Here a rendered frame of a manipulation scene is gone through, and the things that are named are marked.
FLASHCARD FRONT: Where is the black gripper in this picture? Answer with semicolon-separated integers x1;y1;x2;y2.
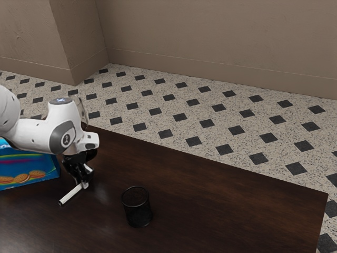
62;149;97;189

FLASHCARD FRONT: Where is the black mesh pen holder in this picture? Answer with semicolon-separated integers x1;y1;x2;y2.
121;186;154;229

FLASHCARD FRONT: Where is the clear drinking glass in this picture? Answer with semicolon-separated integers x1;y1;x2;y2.
74;95;90;131

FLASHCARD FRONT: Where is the white marker pen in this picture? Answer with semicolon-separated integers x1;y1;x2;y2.
58;183;83;207

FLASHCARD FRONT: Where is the blue cookie box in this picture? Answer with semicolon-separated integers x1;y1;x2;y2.
0;138;61;192

